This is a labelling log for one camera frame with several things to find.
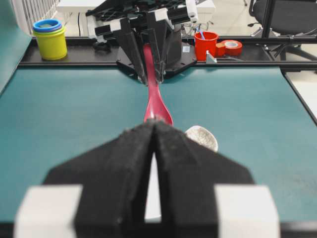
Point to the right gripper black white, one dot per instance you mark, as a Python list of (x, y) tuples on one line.
[(117, 18)]

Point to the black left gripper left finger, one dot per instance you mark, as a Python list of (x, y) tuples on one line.
[(98, 194)]

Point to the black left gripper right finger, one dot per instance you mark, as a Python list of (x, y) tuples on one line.
[(207, 195)]

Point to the pink plastic spoon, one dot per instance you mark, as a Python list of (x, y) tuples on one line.
[(156, 109)]

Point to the small speckled ceramic dish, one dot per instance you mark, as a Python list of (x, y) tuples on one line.
[(203, 137)]

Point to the blue pen in cup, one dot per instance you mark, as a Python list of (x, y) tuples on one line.
[(202, 34)]

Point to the red plastic cup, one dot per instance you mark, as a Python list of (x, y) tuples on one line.
[(201, 46)]

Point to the stacked yellow green cups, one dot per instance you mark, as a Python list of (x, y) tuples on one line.
[(50, 37)]

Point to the red tape roll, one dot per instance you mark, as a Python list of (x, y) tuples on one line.
[(228, 47)]

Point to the green table mat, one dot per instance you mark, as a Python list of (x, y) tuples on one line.
[(287, 163)]

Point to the black office chair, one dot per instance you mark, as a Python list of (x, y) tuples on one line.
[(294, 17)]

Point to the small metal bracket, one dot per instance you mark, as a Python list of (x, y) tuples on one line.
[(210, 59)]

